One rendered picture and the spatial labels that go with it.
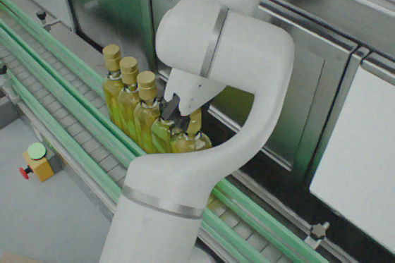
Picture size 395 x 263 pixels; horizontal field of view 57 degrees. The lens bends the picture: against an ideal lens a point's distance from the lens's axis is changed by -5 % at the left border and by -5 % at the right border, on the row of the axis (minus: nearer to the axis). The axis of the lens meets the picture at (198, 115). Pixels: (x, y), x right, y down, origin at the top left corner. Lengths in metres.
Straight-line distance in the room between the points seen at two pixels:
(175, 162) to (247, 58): 0.12
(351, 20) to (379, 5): 0.04
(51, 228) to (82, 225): 0.08
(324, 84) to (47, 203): 0.77
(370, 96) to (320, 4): 0.14
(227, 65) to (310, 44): 0.22
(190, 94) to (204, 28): 0.18
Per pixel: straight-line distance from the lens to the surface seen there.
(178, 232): 0.35
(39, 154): 1.05
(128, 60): 0.74
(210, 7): 0.38
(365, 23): 0.51
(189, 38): 0.36
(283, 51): 0.37
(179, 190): 0.34
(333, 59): 0.55
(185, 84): 0.51
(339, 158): 0.66
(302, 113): 0.65
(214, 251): 0.81
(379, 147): 0.60
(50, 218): 1.05
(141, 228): 0.35
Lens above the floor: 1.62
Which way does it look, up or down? 47 degrees down
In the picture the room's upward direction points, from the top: straight up
